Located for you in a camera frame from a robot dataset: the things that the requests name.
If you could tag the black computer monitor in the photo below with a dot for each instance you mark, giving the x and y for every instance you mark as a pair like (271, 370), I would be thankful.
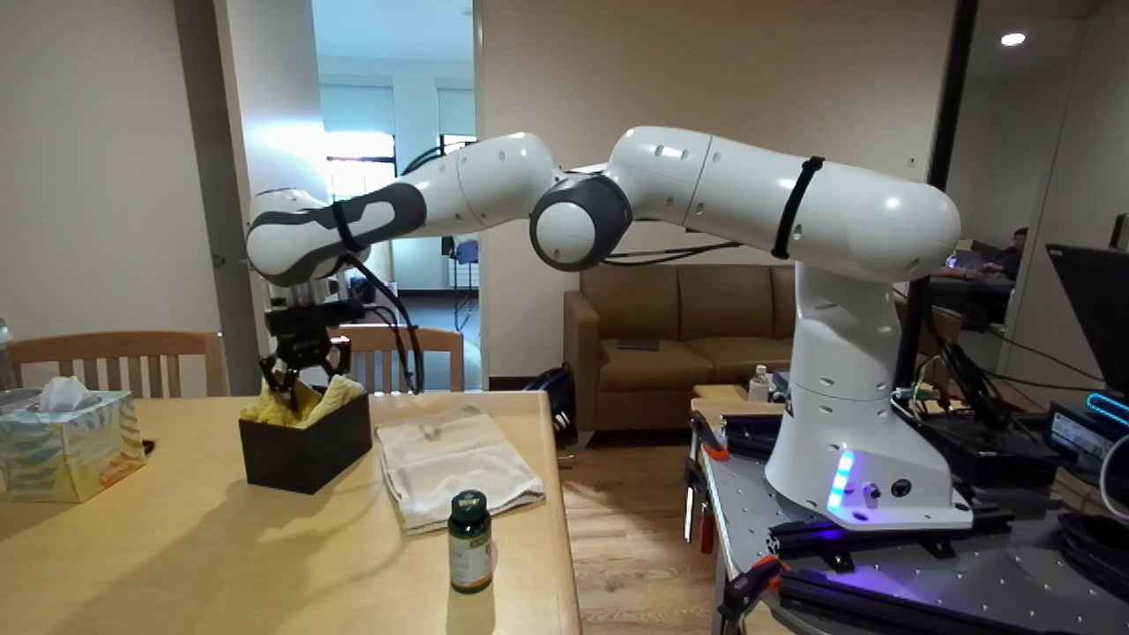
(1099, 318)

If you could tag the black controller box blue light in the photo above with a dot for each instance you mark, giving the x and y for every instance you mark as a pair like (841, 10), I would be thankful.
(1088, 443)

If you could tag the black electronics box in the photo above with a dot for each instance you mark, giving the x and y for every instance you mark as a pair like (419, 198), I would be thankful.
(989, 444)

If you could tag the black bag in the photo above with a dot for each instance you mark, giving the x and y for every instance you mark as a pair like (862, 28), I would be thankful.
(559, 411)

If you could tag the green capped small bottle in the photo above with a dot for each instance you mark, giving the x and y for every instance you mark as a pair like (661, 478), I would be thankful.
(472, 550)

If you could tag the small clear bottle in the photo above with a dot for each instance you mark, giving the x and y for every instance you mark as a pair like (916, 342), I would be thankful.
(762, 386)

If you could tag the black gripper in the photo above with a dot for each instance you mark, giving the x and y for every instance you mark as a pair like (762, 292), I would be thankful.
(308, 337)

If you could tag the yellow knitted towel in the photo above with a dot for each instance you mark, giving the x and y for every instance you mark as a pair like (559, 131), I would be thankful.
(302, 405)

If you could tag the black square box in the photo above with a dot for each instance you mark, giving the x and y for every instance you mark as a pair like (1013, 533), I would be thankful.
(305, 451)

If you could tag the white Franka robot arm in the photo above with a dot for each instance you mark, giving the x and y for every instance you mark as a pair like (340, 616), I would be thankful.
(849, 223)

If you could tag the brown sofa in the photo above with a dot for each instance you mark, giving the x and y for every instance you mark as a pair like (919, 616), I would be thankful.
(673, 341)

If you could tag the grey perforated base plate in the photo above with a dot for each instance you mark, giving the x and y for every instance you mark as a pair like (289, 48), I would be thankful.
(999, 588)

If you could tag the wooden slatted chair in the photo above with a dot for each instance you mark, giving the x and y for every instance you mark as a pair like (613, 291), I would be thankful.
(441, 345)
(106, 345)

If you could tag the beige folded towel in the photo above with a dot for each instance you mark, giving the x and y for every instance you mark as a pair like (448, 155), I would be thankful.
(460, 462)

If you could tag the round ceiling light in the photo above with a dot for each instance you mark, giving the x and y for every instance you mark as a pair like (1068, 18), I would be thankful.
(1013, 40)

